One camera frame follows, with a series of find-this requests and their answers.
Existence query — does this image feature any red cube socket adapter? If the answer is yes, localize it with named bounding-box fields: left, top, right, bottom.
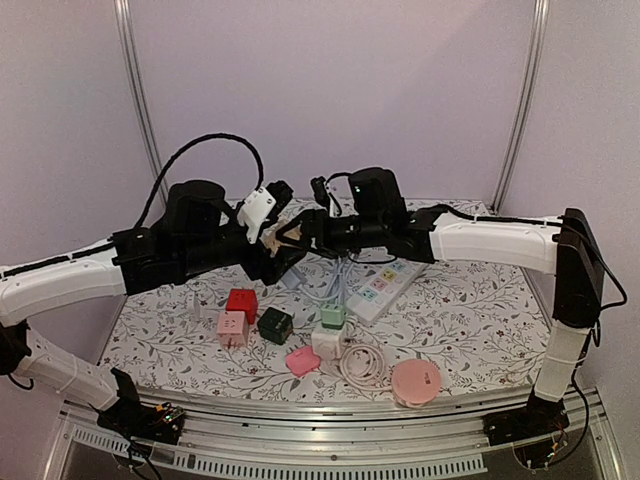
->
left=225, top=289, right=258, bottom=325

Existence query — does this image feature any green beige socket adapter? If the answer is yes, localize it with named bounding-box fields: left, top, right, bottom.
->
left=320, top=303, right=346, bottom=330

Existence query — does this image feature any yellow cube socket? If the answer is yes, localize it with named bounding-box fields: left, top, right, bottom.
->
left=261, top=220, right=301, bottom=257

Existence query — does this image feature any right aluminium corner post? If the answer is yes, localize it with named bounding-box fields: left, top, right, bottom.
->
left=490, top=0, right=550, bottom=213

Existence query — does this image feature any white plug block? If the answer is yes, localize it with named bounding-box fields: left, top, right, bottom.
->
left=311, top=324, right=347, bottom=361

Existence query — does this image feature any dark green cube socket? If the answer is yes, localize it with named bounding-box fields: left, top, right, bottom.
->
left=258, top=307, right=294, bottom=345

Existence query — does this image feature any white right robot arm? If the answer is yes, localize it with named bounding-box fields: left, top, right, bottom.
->
left=275, top=167, right=614, bottom=436

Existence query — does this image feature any blue power strip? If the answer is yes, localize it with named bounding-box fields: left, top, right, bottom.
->
left=281, top=267, right=307, bottom=290

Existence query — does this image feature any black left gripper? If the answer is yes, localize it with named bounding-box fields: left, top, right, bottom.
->
left=179, top=209, right=308, bottom=285

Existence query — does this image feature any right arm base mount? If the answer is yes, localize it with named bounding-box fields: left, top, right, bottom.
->
left=482, top=391, right=569, bottom=446

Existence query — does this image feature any white cable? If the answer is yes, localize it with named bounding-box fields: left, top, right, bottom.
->
left=337, top=344, right=392, bottom=394

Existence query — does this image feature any aluminium corner post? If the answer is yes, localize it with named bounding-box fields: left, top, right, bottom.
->
left=114, top=0, right=163, bottom=180
left=490, top=0, right=550, bottom=213

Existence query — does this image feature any light blue cable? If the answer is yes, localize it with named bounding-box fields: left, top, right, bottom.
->
left=297, top=252, right=366, bottom=311

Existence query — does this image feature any light pink cube socket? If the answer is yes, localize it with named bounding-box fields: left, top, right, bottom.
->
left=216, top=311, right=249, bottom=348

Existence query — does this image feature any floral table cloth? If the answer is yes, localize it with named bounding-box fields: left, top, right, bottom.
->
left=97, top=198, right=559, bottom=404

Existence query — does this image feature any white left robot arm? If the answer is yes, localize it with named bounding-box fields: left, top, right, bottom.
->
left=1, top=180, right=300, bottom=434

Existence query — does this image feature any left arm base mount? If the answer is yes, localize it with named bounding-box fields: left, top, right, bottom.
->
left=97, top=368, right=185, bottom=445

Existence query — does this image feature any pink plug adapter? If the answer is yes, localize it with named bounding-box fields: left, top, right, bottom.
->
left=285, top=345, right=321, bottom=378

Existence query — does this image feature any aluminium front rail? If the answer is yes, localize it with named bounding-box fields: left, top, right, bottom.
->
left=39, top=384, right=621, bottom=480

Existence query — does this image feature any left aluminium corner post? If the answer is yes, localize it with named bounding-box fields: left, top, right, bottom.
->
left=114, top=0, right=163, bottom=180

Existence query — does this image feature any white colourful power strip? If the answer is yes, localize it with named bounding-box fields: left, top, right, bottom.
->
left=346, top=259, right=426, bottom=325

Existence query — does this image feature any pink round cable reel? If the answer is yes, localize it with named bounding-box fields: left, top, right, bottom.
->
left=391, top=359, right=442, bottom=408

